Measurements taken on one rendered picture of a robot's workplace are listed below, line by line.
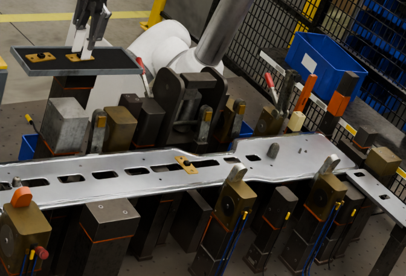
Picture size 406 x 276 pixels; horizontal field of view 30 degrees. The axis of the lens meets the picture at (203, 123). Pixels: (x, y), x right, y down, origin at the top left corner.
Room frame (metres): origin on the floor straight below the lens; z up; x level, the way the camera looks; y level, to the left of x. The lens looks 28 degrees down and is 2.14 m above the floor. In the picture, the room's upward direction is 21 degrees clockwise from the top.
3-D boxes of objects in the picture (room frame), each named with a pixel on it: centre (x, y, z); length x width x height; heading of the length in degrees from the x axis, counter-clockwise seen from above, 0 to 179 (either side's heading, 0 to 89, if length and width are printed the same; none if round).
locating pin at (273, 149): (2.12, -0.24, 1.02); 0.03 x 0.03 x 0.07
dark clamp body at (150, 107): (2.01, 0.18, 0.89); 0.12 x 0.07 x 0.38; 45
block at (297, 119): (2.36, -0.30, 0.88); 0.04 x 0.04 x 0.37; 45
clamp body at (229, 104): (2.23, -0.06, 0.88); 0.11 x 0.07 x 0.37; 45
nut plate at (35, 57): (1.89, 0.49, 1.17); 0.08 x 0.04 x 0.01; 146
